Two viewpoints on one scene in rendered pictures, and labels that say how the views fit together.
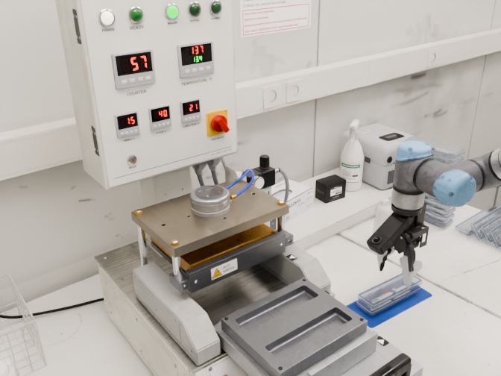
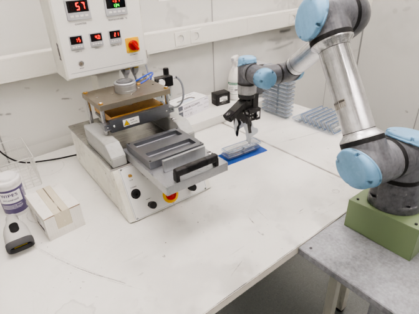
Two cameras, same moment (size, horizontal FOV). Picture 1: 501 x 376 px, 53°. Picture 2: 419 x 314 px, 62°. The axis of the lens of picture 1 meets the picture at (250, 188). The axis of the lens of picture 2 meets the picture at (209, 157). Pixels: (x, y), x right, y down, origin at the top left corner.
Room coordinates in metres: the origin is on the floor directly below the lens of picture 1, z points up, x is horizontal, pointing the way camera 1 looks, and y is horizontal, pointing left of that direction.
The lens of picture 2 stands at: (-0.32, -0.24, 1.52)
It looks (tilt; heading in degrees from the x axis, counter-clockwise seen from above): 29 degrees down; 1
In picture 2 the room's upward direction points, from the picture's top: 2 degrees counter-clockwise
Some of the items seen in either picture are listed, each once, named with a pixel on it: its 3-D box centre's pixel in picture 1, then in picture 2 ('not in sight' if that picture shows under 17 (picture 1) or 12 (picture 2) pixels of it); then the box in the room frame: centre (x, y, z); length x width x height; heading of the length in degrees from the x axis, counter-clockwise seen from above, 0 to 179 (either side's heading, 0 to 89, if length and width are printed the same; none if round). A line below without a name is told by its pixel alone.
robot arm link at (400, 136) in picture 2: not in sight; (403, 152); (0.55, -0.77, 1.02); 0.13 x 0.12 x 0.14; 116
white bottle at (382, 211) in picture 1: (382, 220); not in sight; (1.36, -0.41, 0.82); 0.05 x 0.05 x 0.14
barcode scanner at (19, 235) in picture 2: not in sight; (13, 228); (0.54, 0.42, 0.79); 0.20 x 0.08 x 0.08; 38
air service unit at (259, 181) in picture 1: (258, 186); (163, 86); (1.15, -0.02, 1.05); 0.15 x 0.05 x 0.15; 126
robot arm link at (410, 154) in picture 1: (412, 167); (247, 70); (1.07, -0.38, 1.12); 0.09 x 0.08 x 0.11; 26
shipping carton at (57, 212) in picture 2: not in sight; (55, 209); (0.63, 0.31, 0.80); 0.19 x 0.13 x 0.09; 38
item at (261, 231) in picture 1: (215, 225); (130, 101); (0.92, 0.08, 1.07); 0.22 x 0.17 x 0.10; 126
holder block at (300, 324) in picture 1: (293, 324); (164, 146); (0.70, -0.07, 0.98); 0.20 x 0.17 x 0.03; 126
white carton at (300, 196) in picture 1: (278, 204); (186, 105); (1.47, -0.09, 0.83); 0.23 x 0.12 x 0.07; 138
